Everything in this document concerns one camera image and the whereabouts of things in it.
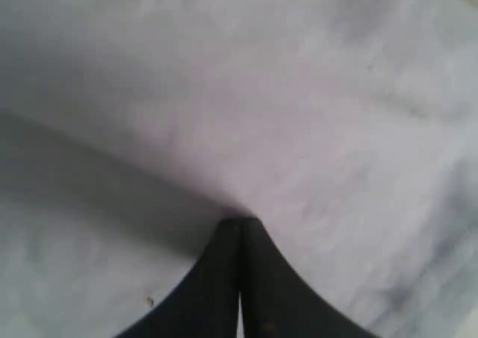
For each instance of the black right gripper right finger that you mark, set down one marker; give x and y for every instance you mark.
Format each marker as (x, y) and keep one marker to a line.
(276, 301)

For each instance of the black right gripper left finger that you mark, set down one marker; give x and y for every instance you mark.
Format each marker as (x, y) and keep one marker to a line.
(206, 301)

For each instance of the white t-shirt red lettering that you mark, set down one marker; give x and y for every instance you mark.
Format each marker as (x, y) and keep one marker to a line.
(130, 127)

